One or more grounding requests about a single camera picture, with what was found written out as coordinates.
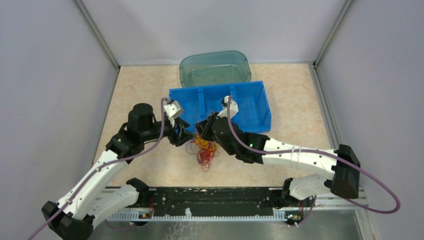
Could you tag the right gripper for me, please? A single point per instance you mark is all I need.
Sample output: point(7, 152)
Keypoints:
point(204, 126)

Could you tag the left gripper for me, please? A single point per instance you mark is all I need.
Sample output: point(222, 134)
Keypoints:
point(179, 138)

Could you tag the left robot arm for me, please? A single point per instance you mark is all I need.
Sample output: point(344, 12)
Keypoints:
point(75, 215)

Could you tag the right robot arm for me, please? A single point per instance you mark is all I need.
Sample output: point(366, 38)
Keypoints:
point(333, 171)

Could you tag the teal translucent plastic tub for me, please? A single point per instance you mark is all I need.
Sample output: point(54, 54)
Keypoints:
point(214, 68)

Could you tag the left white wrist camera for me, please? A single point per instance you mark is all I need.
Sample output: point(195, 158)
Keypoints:
point(172, 110)

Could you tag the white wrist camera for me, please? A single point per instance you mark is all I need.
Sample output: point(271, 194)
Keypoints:
point(172, 110)
point(229, 108)

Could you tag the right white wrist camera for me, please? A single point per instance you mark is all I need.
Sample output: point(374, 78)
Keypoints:
point(229, 108)

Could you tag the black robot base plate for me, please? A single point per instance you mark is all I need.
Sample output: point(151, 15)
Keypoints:
point(218, 201)

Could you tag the white slotted cable duct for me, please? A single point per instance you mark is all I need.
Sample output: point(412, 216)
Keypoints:
point(136, 216)

